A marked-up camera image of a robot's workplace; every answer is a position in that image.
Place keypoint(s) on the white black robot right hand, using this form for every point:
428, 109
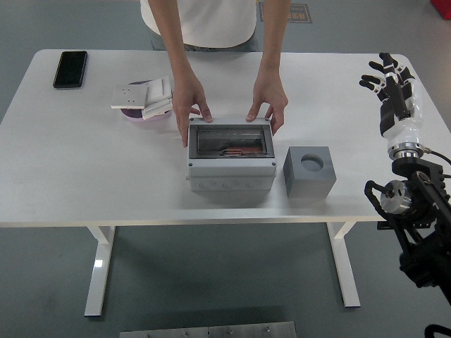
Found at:
405, 134

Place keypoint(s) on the person's left hand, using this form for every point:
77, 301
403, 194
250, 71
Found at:
271, 91

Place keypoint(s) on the person's right hand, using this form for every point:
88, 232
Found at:
188, 91

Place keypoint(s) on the smoky transparent box lid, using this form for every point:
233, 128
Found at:
211, 141

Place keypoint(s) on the orange cylindrical battery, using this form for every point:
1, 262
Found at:
246, 150

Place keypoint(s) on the grey plastic enclosure box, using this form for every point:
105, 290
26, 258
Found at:
229, 172

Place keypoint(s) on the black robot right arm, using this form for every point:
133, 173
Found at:
426, 197

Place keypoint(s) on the person's right forearm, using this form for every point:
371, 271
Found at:
179, 49

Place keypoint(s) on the person's left forearm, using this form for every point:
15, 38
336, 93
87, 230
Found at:
273, 49

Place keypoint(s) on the pink round dish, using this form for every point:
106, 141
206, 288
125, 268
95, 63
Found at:
132, 116

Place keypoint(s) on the person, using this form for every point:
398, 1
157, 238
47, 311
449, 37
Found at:
218, 21

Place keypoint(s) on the brown floor sign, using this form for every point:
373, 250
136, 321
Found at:
299, 14

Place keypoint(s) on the black table control panel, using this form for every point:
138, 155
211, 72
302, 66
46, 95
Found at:
383, 225

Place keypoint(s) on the grey block with round hole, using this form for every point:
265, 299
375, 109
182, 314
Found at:
306, 183

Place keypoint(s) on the black smartphone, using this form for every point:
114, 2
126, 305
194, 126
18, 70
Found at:
70, 68

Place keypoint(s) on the red object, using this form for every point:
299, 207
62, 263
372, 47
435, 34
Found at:
442, 7

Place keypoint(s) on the white table leg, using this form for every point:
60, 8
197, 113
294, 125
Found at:
347, 267
98, 271

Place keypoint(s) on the grey metal plate with screws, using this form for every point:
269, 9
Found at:
208, 332

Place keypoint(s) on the white wall switch plate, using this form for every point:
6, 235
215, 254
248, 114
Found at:
158, 109
160, 88

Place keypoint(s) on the white wall socket plate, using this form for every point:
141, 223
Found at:
128, 96

